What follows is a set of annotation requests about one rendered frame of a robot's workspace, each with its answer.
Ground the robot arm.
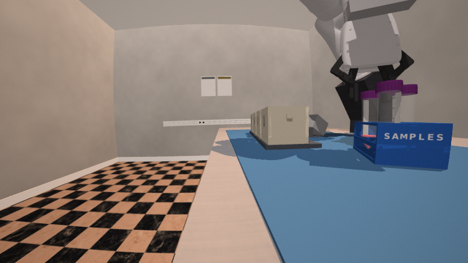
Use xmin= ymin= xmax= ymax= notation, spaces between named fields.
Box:
xmin=299 ymin=0 xmax=417 ymax=60

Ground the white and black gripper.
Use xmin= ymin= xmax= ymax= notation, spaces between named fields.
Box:
xmin=330 ymin=13 xmax=414 ymax=104

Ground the blue bench mat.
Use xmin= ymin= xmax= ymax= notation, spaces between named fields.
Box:
xmin=226 ymin=129 xmax=468 ymax=263

